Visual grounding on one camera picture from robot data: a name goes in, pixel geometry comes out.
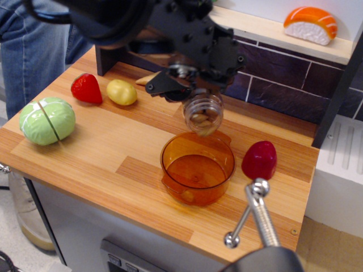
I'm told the dark shelf left support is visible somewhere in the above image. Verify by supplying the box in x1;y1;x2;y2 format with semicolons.
95;46;128;76

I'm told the dark red toy egg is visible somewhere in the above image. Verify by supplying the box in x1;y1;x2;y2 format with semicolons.
241;141;277;180

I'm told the clear almond jar red label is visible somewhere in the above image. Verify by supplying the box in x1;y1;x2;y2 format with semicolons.
182;88;224;137

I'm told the toy salmon sushi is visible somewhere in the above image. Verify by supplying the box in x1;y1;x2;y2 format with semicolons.
284;6;338;46

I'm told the dark shelf side post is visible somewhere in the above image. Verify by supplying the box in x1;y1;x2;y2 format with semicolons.
312;25;362;148

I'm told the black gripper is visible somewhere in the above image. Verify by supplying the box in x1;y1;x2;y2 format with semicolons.
145;1;246;101

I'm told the white ribbed appliance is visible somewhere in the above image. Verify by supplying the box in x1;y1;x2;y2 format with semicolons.
305;115;362;237

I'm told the grey cabinet with control panel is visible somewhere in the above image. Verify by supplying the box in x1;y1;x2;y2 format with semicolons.
26;179;228;271

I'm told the red toy strawberry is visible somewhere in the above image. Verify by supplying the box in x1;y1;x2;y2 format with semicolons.
71;73;103;104

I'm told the beige shoe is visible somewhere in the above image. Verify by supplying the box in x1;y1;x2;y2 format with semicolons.
9;173;55;251

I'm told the toy ice cream cone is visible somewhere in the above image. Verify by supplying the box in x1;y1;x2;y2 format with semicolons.
136;71;160;86

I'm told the light wooden shelf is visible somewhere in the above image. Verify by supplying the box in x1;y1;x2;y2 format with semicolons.
210;6;355;65

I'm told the small metal knob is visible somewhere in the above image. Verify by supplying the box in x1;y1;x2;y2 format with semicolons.
0;163;11;174

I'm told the person in blue jeans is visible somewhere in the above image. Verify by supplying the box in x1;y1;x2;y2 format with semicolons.
1;1;92;118

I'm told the orange transparent plastic pot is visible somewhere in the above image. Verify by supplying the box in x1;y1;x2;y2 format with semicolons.
161;131;235;206

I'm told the green toy cabbage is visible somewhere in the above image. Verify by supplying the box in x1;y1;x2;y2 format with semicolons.
19;97;76;146

